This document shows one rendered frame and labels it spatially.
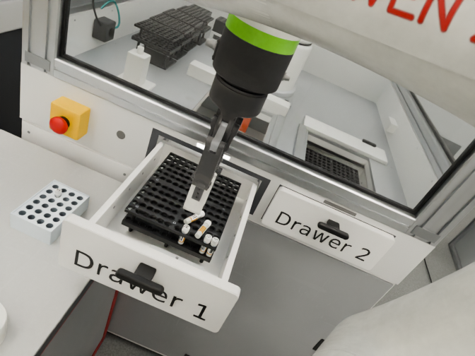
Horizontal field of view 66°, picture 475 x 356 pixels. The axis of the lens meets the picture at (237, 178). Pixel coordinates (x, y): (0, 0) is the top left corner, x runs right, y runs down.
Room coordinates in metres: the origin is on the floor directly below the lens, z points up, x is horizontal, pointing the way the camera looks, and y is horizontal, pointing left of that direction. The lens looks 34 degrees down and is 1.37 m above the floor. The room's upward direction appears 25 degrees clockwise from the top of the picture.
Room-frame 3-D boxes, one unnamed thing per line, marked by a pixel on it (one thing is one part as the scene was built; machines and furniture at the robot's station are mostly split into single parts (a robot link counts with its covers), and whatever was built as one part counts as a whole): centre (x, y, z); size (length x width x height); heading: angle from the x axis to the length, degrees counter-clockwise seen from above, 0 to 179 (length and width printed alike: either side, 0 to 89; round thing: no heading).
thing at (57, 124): (0.64, 0.40, 0.88); 0.04 x 0.03 x 0.04; 91
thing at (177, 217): (0.57, 0.07, 0.87); 0.22 x 0.18 x 0.06; 1
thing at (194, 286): (0.37, 0.07, 0.87); 0.29 x 0.02 x 0.11; 91
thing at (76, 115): (0.67, 0.40, 0.88); 0.07 x 0.05 x 0.07; 91
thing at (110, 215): (0.58, 0.07, 0.86); 0.40 x 0.26 x 0.06; 1
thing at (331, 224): (0.67, -0.24, 0.91); 0.07 x 0.04 x 0.01; 91
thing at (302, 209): (0.70, -0.24, 0.87); 0.29 x 0.02 x 0.11; 91
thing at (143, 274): (0.35, 0.07, 0.91); 0.07 x 0.04 x 0.01; 91
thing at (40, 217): (0.49, 0.31, 0.78); 0.12 x 0.08 x 0.04; 179
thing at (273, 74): (0.47, 0.05, 1.23); 0.12 x 0.09 x 0.06; 92
